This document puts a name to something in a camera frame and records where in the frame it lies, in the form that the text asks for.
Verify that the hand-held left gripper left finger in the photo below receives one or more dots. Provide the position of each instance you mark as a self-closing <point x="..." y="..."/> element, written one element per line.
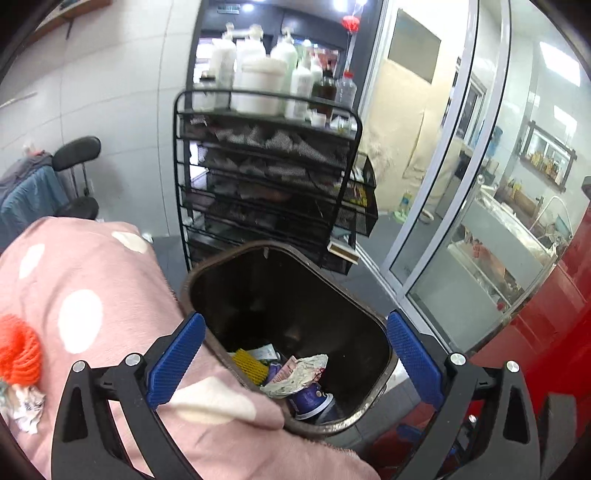
<point x="178" y="355"/>

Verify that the round plastic cup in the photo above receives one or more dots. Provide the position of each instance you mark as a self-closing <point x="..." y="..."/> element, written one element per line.
<point x="311" y="404"/>

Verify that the small wooden tray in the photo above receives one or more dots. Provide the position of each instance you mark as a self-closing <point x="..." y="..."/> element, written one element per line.
<point x="342" y="251"/>

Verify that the steel counter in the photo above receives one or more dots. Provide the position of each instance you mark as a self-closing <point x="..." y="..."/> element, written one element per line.
<point x="503" y="249"/>

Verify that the green plastic bottle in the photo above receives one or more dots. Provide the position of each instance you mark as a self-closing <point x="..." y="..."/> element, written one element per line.
<point x="406" y="203"/>

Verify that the grey blanket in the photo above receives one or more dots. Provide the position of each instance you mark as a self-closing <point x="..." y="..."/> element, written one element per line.
<point x="23" y="168"/>

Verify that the clear bottle with red cap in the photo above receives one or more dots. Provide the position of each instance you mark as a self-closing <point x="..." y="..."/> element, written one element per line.
<point x="346" y="90"/>

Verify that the pink polka dot blanket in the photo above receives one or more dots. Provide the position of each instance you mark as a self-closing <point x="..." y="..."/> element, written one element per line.
<point x="115" y="300"/>

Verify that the wooden wall rack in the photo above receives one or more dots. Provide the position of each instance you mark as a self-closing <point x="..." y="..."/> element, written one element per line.
<point x="549" y="157"/>

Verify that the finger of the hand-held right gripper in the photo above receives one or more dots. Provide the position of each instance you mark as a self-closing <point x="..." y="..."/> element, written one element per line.
<point x="407" y="432"/>

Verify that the glass sliding door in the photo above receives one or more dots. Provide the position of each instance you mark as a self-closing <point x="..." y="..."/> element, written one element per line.
<point x="466" y="184"/>

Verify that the black chair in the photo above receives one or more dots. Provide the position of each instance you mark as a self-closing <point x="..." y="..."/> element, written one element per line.
<point x="76" y="152"/>

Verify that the red hanging ornament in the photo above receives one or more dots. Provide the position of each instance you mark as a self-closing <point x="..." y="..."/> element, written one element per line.
<point x="352" y="23"/>

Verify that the blue covered massage bed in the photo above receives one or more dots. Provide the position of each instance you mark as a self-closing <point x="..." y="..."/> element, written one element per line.
<point x="32" y="198"/>

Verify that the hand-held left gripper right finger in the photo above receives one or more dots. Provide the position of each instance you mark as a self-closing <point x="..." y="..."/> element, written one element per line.
<point x="411" y="355"/>

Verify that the brown glass bottle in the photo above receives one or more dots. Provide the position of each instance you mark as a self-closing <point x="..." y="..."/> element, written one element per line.
<point x="324" y="90"/>

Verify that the grey wall panel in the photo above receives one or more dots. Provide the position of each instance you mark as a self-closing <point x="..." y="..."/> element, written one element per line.
<point x="413" y="44"/>

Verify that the beige board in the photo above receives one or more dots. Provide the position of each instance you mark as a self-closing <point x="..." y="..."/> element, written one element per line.
<point x="392" y="129"/>

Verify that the black mesh trolley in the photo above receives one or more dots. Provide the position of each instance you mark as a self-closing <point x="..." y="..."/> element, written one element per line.
<point x="277" y="184"/>

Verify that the white curved rod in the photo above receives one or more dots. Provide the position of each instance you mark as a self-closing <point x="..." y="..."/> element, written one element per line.
<point x="18" y="99"/>

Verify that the small white jar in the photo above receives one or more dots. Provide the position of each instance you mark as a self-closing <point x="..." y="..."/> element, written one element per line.
<point x="318" y="120"/>

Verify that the dark brown trash bin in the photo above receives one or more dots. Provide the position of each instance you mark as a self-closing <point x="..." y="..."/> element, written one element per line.
<point x="286" y="295"/>

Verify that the pink paper packet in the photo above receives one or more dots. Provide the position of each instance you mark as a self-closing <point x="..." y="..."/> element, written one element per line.
<point x="300" y="374"/>

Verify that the group of white bottles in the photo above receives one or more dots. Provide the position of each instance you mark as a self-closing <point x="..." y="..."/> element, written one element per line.
<point x="258" y="74"/>

